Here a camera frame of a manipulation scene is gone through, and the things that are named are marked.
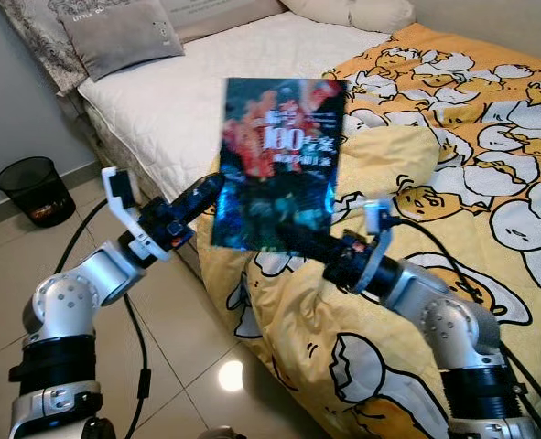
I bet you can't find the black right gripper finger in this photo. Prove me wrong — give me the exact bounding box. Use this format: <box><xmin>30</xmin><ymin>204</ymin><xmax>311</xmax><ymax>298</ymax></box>
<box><xmin>276</xmin><ymin>223</ymin><xmax>341</xmax><ymax>267</ymax></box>

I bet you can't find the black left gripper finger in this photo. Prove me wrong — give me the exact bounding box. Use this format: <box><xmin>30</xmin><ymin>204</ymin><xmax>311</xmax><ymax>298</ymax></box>
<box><xmin>185</xmin><ymin>173</ymin><xmax>228</xmax><ymax>221</ymax></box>

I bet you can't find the dark red cover book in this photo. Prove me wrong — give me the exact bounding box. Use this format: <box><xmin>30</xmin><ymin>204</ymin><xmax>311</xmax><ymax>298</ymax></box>
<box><xmin>211</xmin><ymin>78</ymin><xmax>348</xmax><ymax>253</ymax></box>

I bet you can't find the grey plush cushion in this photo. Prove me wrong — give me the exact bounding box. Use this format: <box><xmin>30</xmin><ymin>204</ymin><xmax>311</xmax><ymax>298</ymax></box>
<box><xmin>58</xmin><ymin>0</ymin><xmax>185</xmax><ymax>81</ymax></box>

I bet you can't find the white quilted mattress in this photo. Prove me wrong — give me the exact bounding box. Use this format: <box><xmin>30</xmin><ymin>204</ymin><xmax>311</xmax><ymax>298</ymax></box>
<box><xmin>76</xmin><ymin>11</ymin><xmax>395</xmax><ymax>209</ymax></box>

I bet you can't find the grey bed base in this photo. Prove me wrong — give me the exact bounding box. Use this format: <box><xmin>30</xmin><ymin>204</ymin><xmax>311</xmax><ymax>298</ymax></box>
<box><xmin>60</xmin><ymin>87</ymin><xmax>207</xmax><ymax>280</ymax></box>

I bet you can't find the black mesh waste bin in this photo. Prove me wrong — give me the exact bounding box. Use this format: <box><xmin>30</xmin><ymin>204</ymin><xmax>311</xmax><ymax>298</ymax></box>
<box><xmin>0</xmin><ymin>157</ymin><xmax>77</xmax><ymax>229</ymax></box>

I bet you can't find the yellow egg print duvet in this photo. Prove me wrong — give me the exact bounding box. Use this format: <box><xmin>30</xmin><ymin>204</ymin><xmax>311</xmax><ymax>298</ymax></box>
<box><xmin>197</xmin><ymin>23</ymin><xmax>541</xmax><ymax>439</ymax></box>

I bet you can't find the dark robot foot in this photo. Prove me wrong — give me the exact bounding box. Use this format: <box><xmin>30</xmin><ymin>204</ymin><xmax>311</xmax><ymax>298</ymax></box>
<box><xmin>197</xmin><ymin>425</ymin><xmax>248</xmax><ymax>439</ymax></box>

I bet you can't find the grey patterned large pillow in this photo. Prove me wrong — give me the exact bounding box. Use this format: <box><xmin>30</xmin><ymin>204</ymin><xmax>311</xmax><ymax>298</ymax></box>
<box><xmin>0</xmin><ymin>0</ymin><xmax>289</xmax><ymax>94</ymax></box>

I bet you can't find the cream long pillow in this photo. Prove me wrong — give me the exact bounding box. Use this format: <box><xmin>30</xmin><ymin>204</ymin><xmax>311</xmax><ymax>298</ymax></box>
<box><xmin>279</xmin><ymin>0</ymin><xmax>416</xmax><ymax>36</ymax></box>

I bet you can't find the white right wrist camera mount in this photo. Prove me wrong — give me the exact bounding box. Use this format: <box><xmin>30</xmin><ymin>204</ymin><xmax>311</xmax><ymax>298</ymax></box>
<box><xmin>355</xmin><ymin>199</ymin><xmax>396</xmax><ymax>295</ymax></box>

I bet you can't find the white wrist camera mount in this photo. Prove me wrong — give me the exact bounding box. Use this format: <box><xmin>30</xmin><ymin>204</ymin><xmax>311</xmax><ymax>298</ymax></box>
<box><xmin>355</xmin><ymin>199</ymin><xmax>396</xmax><ymax>295</ymax></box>
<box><xmin>101</xmin><ymin>166</ymin><xmax>163</xmax><ymax>266</ymax></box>

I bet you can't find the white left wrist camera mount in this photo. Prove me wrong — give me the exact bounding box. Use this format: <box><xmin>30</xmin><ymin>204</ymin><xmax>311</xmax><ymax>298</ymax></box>
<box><xmin>101</xmin><ymin>166</ymin><xmax>163</xmax><ymax>266</ymax></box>

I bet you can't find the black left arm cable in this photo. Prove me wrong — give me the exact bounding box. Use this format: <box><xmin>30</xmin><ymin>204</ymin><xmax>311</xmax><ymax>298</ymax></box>
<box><xmin>55</xmin><ymin>199</ymin><xmax>154</xmax><ymax>439</ymax></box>

